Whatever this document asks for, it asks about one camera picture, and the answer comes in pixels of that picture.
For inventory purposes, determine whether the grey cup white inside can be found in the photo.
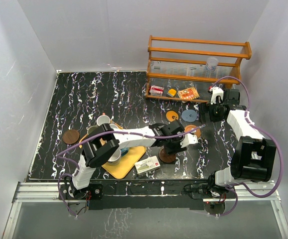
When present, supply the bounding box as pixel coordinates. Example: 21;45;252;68
107;149;121;166

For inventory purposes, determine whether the yellow grey sponge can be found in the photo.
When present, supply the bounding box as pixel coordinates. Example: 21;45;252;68
166;89;177;98

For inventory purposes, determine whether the orange wooden shelf rack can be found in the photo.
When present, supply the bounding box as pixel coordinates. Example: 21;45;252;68
145;36;252;102

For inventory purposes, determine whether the light wooden coaster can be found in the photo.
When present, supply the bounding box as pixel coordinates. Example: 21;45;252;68
184;124;201;138

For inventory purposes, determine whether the yellow tray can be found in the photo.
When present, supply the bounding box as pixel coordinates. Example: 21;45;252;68
74;123;152;182

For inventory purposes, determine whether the red white box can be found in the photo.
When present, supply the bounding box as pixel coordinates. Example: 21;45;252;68
149;85;164;97

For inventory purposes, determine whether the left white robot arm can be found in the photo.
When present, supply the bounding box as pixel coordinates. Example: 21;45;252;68
65;120;191;199

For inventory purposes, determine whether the blue silicone coaster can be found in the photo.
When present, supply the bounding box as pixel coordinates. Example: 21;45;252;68
181;110;197;122

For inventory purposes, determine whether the brown white cup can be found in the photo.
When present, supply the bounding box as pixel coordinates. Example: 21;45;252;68
96;115;111;126

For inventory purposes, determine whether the purple cable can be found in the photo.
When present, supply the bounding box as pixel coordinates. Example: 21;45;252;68
208;76;284;217
56;123;206;220

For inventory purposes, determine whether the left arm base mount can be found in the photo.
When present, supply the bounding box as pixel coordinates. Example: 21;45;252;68
57;173;104;220

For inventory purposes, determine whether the orange silicone coaster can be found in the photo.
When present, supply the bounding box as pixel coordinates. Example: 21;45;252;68
165;110;179;122

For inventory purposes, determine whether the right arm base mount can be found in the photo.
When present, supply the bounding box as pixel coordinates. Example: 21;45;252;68
182;172;229;217

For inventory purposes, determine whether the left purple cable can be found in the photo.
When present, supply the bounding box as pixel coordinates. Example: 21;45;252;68
56;123;206;220

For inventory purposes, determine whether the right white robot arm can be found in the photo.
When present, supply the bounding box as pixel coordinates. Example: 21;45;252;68
199;87;277;198

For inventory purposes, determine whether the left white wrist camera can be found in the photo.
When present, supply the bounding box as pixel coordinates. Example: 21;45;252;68
180;133;198;148

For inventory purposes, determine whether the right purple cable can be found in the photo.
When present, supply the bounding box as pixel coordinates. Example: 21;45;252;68
208;76;284;217

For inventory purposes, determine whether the white yellow box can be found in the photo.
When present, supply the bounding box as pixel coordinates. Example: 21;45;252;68
135;156;160;175

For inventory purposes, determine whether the orange snack packet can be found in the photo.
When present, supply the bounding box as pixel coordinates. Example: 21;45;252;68
178;87;200;100

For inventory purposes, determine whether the grey green cup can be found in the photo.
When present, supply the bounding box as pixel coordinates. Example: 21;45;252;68
87;125;98;135

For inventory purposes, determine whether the blue mug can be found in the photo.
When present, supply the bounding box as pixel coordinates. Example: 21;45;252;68
120;148;129;157

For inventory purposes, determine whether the clear plastic cup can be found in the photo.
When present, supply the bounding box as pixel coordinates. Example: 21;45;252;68
205;57;219;72

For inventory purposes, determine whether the dark wooden coaster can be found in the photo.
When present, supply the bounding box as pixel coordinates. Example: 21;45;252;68
62;129;80;145
158;147;176;163

